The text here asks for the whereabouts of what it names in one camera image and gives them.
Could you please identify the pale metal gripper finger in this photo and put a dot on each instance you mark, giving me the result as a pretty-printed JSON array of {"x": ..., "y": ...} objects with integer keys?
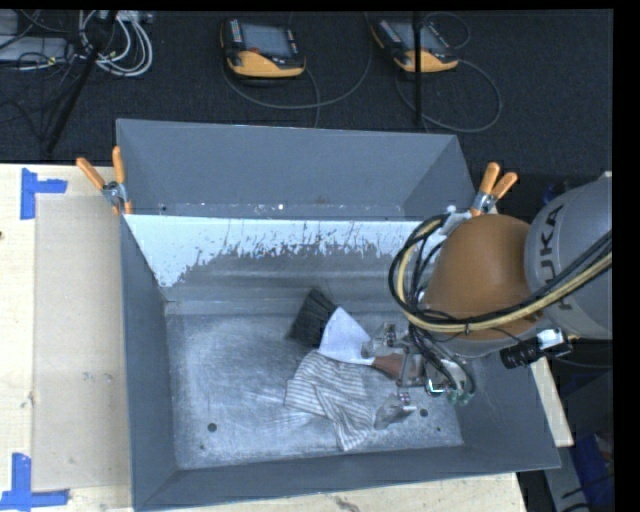
[
  {"x": 395, "y": 412},
  {"x": 386, "y": 336}
]

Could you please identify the white striped cloth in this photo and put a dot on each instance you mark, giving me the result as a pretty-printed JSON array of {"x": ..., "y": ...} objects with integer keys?
[{"x": 330, "y": 395}]

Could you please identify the black bristle paint brush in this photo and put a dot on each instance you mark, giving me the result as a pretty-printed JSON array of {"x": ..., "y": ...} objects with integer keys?
[{"x": 312, "y": 320}]

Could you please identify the grey metal bin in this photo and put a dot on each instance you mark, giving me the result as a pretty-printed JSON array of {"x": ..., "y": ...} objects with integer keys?
[{"x": 240, "y": 380}]

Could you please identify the pale wood flat board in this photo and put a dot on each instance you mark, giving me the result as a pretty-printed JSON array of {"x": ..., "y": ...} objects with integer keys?
[{"x": 75, "y": 325}]

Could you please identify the black cylinder on white bracket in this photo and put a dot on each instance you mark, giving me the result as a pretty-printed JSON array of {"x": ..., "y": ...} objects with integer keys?
[{"x": 525, "y": 352}]

